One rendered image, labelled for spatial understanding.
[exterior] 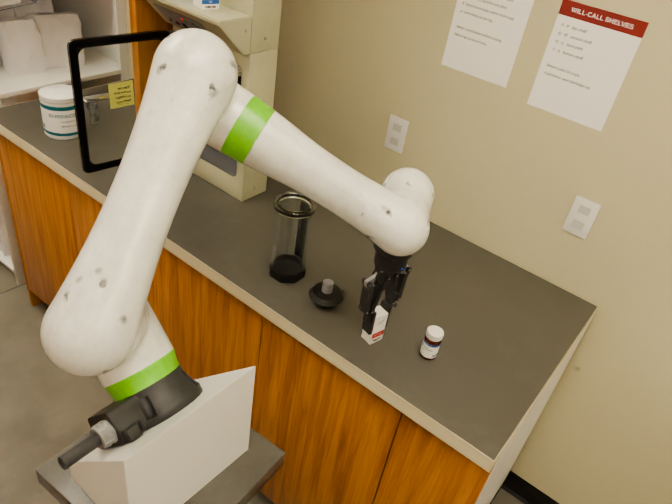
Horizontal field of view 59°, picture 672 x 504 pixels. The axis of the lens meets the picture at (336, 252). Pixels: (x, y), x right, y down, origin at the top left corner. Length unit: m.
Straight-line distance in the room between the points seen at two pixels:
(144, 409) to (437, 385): 0.68
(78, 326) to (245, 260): 0.85
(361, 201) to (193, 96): 0.36
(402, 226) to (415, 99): 0.89
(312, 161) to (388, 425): 0.72
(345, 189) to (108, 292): 0.44
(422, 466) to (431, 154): 0.95
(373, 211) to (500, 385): 0.60
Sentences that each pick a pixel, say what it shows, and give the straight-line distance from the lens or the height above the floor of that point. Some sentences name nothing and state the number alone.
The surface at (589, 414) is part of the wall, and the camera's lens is 2.12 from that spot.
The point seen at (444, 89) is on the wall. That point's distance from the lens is 1.85.
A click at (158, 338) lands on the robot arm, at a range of 1.04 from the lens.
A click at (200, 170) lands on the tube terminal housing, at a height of 0.97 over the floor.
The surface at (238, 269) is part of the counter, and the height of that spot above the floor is 0.94.
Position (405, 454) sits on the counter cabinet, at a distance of 1.52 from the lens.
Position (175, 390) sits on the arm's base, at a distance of 1.04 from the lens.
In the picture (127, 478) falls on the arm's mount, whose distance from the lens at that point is 0.97.
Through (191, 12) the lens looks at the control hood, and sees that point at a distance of 1.66.
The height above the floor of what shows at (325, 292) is 0.98.
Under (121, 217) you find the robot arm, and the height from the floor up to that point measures 1.47.
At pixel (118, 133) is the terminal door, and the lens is 1.93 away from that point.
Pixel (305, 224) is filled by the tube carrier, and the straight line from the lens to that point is 1.48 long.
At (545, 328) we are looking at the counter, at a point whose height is 0.94.
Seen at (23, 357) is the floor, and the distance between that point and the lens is 2.78.
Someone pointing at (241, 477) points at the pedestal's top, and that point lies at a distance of 1.19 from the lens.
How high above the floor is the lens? 1.94
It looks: 36 degrees down
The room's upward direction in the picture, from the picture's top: 10 degrees clockwise
